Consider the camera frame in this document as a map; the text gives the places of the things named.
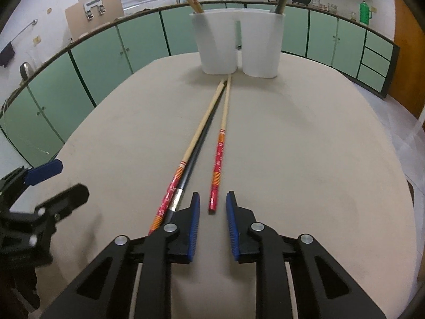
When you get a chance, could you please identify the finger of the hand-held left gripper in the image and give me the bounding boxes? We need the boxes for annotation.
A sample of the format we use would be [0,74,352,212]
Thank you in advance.
[0,159,63,207]
[33,183,90,222]

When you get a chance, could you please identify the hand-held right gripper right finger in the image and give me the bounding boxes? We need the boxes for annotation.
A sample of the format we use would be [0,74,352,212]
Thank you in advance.
[226,191,387,319]

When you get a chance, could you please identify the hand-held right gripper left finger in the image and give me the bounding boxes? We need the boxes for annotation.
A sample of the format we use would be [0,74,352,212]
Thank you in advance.
[40,192,201,319]

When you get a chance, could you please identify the white two-compartment utensil holder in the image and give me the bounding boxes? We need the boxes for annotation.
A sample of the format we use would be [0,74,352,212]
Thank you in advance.
[189,8,286,78]

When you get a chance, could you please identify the steel electric kettle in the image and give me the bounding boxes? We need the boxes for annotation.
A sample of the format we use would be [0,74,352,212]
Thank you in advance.
[19,61,34,87]

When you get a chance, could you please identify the dark cloth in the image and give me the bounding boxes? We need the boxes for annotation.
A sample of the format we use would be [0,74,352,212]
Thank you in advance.
[0,42,16,69]

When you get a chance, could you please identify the green base cabinets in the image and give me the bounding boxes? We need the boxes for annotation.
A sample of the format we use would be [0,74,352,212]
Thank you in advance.
[0,0,401,169]

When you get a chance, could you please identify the metal towel bar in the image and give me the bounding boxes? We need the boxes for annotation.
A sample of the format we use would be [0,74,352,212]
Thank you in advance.
[9,20,37,46]

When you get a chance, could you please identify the white water dispenser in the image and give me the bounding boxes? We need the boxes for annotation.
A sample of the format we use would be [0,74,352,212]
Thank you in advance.
[84,0,106,21]

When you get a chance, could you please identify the wooden board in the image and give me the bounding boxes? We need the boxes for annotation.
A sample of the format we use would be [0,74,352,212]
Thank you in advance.
[65,0,125,39]

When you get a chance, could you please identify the wooden door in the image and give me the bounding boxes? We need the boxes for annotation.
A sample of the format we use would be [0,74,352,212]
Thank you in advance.
[388,0,425,119]

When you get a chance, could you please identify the green thermos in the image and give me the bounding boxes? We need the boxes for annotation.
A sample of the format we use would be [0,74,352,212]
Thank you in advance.
[359,0,373,26]

